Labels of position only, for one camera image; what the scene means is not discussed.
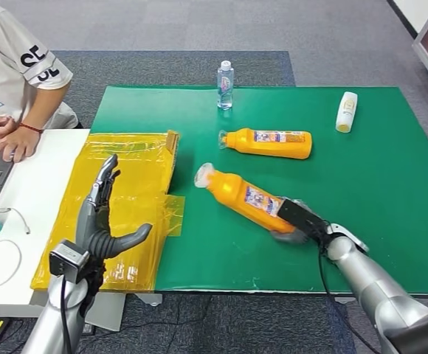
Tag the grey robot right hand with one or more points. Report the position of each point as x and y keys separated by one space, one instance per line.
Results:
x=291 y=238

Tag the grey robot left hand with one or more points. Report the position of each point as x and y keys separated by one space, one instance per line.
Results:
x=92 y=225

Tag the person's left hand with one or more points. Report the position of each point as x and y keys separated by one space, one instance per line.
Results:
x=14 y=144

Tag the orange bottle with clear cap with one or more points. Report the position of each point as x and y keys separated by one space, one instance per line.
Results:
x=236 y=195
x=265 y=149

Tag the person's left forearm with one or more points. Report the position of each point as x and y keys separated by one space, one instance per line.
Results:
x=44 y=110

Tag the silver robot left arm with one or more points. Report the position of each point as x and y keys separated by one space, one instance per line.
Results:
x=51 y=322

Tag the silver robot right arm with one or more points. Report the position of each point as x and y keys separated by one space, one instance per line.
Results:
x=376 y=288

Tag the small white bottle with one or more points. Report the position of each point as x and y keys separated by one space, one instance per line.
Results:
x=346 y=112

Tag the clear water bottle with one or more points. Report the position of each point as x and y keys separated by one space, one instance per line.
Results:
x=224 y=88

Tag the person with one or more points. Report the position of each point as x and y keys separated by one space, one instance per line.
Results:
x=0 y=49

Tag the yellow taped cardboard sheet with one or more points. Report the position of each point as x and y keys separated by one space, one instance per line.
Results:
x=136 y=166

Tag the grey desk panel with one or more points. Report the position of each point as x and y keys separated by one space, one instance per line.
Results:
x=107 y=312

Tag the white table foot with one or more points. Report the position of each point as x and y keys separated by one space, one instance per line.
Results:
x=149 y=299

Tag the green mat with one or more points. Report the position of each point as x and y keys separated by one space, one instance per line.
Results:
x=365 y=195

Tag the dark grey floor rug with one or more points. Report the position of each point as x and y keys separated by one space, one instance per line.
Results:
x=162 y=68

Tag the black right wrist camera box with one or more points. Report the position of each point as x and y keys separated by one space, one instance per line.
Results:
x=299 y=217

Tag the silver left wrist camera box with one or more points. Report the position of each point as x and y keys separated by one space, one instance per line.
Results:
x=66 y=259

